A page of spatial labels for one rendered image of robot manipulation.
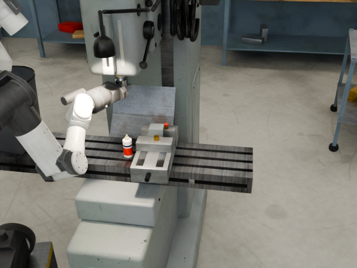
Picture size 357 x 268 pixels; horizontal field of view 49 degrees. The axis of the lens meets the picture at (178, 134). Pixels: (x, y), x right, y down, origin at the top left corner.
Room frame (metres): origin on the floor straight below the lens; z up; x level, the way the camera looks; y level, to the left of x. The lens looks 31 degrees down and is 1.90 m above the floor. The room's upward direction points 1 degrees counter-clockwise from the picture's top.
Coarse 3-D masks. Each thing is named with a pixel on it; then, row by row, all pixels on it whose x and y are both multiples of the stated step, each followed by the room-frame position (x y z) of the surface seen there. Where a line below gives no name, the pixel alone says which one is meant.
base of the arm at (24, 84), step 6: (6, 72) 1.05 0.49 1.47; (0, 78) 1.02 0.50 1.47; (6, 78) 1.03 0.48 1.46; (12, 78) 1.03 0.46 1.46; (18, 78) 1.02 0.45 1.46; (0, 84) 1.02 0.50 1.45; (24, 84) 1.01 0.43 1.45; (30, 90) 1.01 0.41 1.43; (30, 96) 1.00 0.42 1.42; (36, 96) 1.02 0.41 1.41; (36, 102) 1.03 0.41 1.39; (0, 126) 0.91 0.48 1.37
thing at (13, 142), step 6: (6, 126) 1.46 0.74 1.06; (0, 132) 1.48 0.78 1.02; (6, 132) 1.47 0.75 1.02; (0, 138) 1.48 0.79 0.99; (6, 138) 1.47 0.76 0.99; (12, 138) 1.46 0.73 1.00; (0, 144) 1.48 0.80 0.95; (6, 144) 1.47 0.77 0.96; (12, 144) 1.46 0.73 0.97; (18, 144) 1.45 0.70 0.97; (0, 150) 1.49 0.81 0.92; (6, 150) 1.48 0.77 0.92; (12, 150) 1.47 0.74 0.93; (18, 150) 1.46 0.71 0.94; (24, 150) 1.47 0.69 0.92
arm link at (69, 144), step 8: (72, 128) 1.16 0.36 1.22; (80, 128) 1.17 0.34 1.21; (72, 136) 1.13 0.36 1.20; (80, 136) 1.14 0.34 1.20; (64, 144) 1.11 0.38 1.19; (72, 144) 1.10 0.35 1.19; (80, 144) 1.11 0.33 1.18; (56, 176) 1.00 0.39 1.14; (64, 176) 1.00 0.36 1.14; (72, 176) 1.00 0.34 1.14
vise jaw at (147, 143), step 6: (138, 138) 1.40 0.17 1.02; (144, 138) 1.40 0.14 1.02; (150, 138) 1.40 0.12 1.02; (162, 138) 1.40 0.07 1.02; (168, 138) 1.40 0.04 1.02; (138, 144) 1.37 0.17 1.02; (144, 144) 1.36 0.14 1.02; (150, 144) 1.36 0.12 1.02; (156, 144) 1.36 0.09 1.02; (162, 144) 1.36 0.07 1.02; (168, 144) 1.35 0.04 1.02; (138, 150) 1.37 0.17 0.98; (144, 150) 1.36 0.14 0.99; (150, 150) 1.36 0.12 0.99; (156, 150) 1.36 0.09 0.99; (162, 150) 1.35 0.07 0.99; (168, 150) 1.35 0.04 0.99
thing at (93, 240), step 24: (168, 192) 1.54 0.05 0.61; (168, 216) 1.52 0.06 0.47; (72, 240) 1.13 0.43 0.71; (96, 240) 1.13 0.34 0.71; (120, 240) 1.13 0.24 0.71; (144, 240) 1.13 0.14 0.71; (168, 240) 1.50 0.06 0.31; (72, 264) 1.08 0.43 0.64; (96, 264) 1.06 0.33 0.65; (120, 264) 1.04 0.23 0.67; (144, 264) 1.05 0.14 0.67
